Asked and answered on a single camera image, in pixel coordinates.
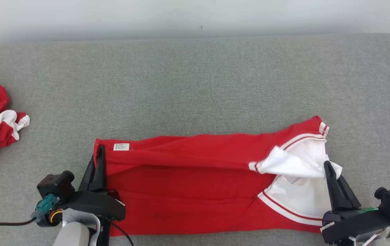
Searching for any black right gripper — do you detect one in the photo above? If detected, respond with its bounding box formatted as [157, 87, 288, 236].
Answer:
[320, 161, 390, 245]

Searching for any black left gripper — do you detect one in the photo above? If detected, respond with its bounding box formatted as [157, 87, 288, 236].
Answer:
[63, 145, 126, 221]

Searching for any thin black left gripper cable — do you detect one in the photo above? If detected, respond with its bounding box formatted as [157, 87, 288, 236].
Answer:
[111, 221, 134, 246]

